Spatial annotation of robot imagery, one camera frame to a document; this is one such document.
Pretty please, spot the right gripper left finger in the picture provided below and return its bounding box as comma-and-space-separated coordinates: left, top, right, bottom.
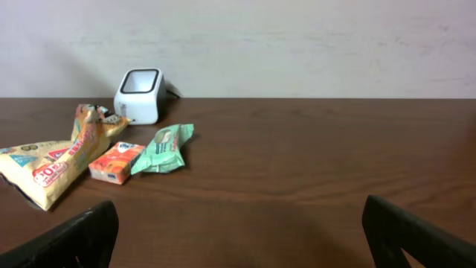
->
1, 200, 119, 267

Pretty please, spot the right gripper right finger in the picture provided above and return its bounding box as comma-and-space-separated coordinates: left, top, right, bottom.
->
361, 195, 475, 267

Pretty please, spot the orange small box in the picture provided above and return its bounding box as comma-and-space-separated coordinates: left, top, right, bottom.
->
89, 141, 145, 185

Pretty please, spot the yellow snack bag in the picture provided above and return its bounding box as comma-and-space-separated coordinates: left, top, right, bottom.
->
1, 104, 131, 211

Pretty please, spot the teal snack packet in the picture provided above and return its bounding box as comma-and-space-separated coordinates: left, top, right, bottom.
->
131, 124, 194, 175

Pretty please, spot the white barcode scanner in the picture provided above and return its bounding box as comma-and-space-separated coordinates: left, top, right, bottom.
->
114, 68, 167, 125

